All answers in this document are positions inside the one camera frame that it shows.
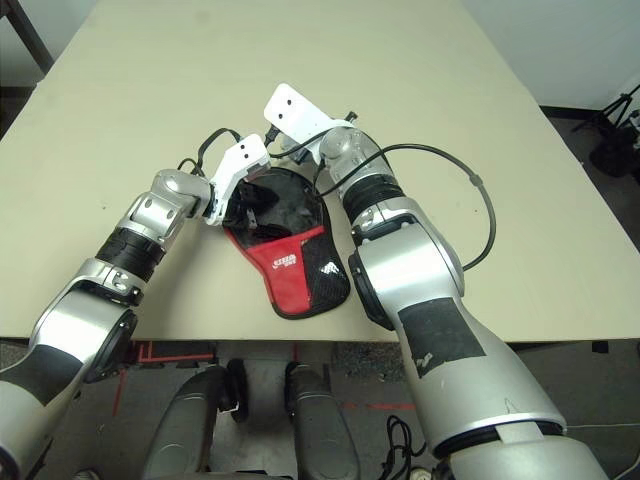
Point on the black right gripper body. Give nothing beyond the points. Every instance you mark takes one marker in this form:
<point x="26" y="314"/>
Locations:
<point x="352" y="117"/>

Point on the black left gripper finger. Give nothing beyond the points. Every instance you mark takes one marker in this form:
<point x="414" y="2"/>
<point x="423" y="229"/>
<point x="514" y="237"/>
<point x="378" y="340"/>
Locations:
<point x="267" y="230"/>
<point x="262" y="193"/>

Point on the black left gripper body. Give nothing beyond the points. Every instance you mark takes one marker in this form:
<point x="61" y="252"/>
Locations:
<point x="240" y="205"/>

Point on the red black paddle case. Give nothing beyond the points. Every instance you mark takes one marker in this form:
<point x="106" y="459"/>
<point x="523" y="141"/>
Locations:
<point x="290" y="280"/>

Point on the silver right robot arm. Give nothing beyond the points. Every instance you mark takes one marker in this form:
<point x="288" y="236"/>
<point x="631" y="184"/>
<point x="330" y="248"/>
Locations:
<point x="425" y="270"/>

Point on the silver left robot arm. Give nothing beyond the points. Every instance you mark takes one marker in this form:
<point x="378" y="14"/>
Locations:
<point x="145" y="220"/>

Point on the grey robot right leg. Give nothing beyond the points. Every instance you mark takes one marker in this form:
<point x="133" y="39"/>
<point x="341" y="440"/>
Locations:
<point x="320" y="430"/>

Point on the grey robot leg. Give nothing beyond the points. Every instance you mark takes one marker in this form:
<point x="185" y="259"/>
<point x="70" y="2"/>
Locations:
<point x="320" y="430"/>
<point x="185" y="430"/>

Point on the grey robot left leg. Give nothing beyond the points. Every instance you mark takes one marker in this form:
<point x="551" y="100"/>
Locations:
<point x="185" y="430"/>

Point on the black tripod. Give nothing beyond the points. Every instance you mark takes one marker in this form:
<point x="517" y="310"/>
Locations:
<point x="615" y="107"/>

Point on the black bag on floor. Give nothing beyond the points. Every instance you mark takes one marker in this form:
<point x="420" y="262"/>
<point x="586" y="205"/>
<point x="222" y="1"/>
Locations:
<point x="615" y="152"/>

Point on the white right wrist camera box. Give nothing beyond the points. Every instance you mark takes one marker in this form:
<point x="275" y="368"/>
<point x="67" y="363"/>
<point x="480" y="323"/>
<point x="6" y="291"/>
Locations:
<point x="300" y="112"/>

